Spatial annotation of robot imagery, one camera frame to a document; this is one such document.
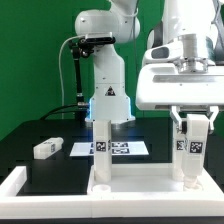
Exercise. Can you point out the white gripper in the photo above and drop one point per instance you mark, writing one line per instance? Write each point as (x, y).
(161, 87)

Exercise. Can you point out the white desk tabletop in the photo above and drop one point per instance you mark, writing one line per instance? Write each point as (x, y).
(152, 182)

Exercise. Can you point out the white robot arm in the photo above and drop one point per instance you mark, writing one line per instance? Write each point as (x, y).
(182, 68)

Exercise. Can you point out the fiducial marker sheet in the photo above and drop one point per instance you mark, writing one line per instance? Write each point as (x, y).
(118, 148)

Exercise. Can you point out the white U-shaped fence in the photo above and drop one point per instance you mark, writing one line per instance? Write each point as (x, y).
(14, 206)

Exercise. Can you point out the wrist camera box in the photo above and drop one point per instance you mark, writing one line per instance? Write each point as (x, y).
(163, 54)

